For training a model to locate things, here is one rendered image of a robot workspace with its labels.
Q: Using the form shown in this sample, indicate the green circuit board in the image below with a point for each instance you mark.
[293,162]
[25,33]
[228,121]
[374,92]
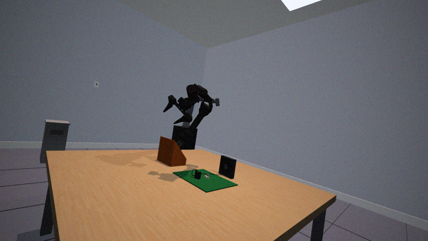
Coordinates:
[208,181]

